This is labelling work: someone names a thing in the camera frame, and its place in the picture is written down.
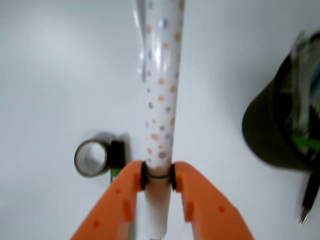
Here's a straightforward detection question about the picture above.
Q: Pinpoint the dark brown tape roll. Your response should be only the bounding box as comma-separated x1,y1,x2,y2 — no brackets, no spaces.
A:
74,138,110,178

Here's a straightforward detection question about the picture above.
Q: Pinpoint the black whiteboard marker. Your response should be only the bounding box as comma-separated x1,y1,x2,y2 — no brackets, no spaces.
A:
108,141,126,183

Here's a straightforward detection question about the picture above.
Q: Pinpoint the dark blue clip pen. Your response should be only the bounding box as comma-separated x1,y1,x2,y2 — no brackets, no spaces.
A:
299,174,320,226

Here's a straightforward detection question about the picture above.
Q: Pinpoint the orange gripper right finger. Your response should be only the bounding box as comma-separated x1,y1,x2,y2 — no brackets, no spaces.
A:
172,161,254,240

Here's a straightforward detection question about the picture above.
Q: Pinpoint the white dotted pen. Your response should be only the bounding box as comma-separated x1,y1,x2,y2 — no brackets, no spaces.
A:
133,0,185,240

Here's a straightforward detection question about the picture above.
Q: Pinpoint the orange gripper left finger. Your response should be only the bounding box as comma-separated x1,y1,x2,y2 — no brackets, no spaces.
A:
71,160,143,240

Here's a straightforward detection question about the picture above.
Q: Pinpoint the green pen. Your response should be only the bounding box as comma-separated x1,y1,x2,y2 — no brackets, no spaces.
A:
291,134,311,154

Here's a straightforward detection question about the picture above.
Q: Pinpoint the black mesh pen holder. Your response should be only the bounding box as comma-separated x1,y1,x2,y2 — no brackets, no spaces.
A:
242,31,320,174

